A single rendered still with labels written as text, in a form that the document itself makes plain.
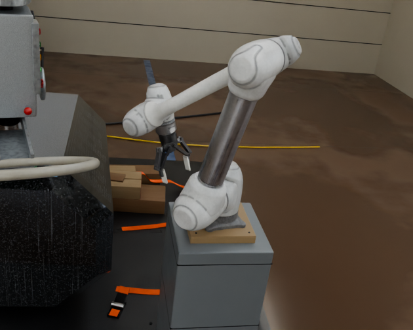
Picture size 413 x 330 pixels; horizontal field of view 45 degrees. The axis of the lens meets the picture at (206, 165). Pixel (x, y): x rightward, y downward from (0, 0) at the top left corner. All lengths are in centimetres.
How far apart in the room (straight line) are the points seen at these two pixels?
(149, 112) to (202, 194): 37
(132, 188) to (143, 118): 173
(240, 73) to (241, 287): 98
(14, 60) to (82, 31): 563
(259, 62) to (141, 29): 620
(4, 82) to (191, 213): 91
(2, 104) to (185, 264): 97
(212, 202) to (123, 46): 606
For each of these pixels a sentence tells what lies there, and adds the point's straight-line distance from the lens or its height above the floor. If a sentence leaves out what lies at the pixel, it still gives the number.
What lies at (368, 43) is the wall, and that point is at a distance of 873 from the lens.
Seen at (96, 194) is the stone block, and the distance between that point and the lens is 255.
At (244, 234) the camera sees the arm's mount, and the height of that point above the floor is 84.
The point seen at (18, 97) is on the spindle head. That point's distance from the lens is 217.
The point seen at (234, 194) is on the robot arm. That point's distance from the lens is 203.
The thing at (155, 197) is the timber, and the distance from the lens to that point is 369.
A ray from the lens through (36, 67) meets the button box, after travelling 212.
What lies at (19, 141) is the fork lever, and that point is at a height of 112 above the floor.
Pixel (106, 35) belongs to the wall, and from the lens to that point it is 772.
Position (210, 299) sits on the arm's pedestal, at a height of 56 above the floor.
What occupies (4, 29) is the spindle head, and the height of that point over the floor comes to 153.
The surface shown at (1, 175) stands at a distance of 143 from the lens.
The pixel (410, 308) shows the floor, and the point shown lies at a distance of 343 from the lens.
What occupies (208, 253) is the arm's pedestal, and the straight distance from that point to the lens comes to 203.
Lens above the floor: 199
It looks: 26 degrees down
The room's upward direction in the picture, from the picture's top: 7 degrees clockwise
